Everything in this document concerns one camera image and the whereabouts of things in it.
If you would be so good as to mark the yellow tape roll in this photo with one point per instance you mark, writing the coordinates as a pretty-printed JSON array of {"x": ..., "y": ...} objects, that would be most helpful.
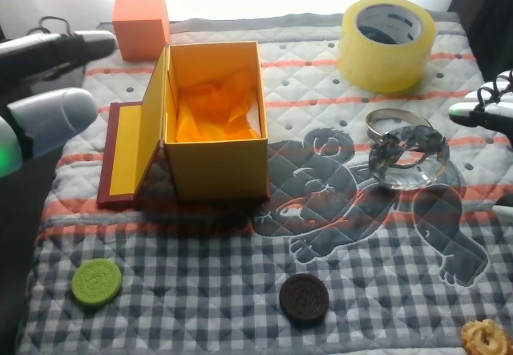
[{"x": 380, "y": 66}]

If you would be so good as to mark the orange cube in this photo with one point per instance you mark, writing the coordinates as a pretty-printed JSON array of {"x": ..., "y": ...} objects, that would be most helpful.
[{"x": 140, "y": 22}]

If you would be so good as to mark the brown sandwich cookie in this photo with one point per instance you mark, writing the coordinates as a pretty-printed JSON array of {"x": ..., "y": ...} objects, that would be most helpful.
[{"x": 303, "y": 298}]

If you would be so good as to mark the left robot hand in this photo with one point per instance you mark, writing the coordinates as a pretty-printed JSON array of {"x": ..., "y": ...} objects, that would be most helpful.
[{"x": 44, "y": 56}]

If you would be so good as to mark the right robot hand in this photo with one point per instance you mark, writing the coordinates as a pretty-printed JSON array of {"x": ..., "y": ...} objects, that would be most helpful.
[{"x": 495, "y": 106}]

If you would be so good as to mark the yellow box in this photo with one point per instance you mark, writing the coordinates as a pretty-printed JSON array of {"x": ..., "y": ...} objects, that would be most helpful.
[{"x": 216, "y": 170}]

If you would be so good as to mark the green sandwich cookie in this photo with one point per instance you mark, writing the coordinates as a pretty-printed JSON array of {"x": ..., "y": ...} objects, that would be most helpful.
[{"x": 97, "y": 285}]

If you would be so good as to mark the yellow tissue paper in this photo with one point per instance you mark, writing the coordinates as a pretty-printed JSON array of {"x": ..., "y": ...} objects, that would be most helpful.
[{"x": 212, "y": 106}]

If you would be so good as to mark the grey quilt with bear print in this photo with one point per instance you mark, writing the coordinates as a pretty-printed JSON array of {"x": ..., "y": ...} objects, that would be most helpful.
[{"x": 360, "y": 259}]

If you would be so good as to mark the golden butter cookie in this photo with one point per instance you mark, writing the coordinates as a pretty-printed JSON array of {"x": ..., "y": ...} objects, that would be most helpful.
[{"x": 487, "y": 337}]

